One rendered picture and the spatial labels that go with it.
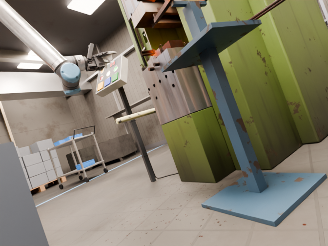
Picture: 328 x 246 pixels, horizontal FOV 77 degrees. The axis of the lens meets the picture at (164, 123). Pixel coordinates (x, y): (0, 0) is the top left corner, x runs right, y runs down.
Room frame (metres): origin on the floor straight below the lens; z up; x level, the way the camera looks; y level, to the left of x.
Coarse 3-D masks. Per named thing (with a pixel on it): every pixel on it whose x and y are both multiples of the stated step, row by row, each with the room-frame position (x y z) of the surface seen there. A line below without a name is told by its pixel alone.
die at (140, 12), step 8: (136, 8) 1.55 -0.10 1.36; (144, 8) 1.47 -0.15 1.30; (152, 8) 1.51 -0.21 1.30; (168, 8) 1.60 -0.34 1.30; (176, 8) 1.64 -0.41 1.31; (136, 16) 1.57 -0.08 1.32; (144, 16) 1.52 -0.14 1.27; (152, 16) 1.56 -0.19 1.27; (136, 24) 1.61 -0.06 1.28; (144, 24) 1.64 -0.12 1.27
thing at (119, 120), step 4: (152, 108) 1.86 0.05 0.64; (140, 112) 1.78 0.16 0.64; (144, 112) 1.80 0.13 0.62; (148, 112) 1.82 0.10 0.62; (152, 112) 1.84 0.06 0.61; (124, 116) 1.71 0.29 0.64; (128, 116) 1.71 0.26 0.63; (132, 116) 1.73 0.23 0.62; (136, 116) 1.75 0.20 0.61; (140, 116) 1.77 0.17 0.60; (116, 120) 1.67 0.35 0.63; (120, 120) 1.67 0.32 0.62; (124, 120) 1.69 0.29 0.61; (128, 120) 1.71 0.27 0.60
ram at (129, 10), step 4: (124, 0) 1.64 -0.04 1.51; (128, 0) 1.60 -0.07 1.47; (132, 0) 1.56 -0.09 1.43; (136, 0) 1.52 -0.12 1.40; (156, 0) 1.55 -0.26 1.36; (160, 0) 1.56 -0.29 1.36; (124, 4) 1.65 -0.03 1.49; (128, 4) 1.61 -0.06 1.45; (132, 4) 1.57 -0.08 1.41; (136, 4) 1.53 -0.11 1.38; (124, 8) 1.67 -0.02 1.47; (128, 8) 1.63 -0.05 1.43; (132, 8) 1.59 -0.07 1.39; (128, 12) 1.64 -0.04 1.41; (132, 12) 1.60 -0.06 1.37; (128, 16) 1.66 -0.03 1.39
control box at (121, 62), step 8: (120, 56) 1.88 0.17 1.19; (112, 64) 1.91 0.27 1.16; (120, 64) 1.83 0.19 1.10; (104, 72) 1.96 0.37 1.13; (112, 72) 1.87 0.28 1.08; (120, 72) 1.79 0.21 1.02; (104, 80) 1.91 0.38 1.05; (120, 80) 1.77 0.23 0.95; (96, 88) 1.96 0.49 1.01; (104, 88) 1.87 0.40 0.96; (112, 88) 1.87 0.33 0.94
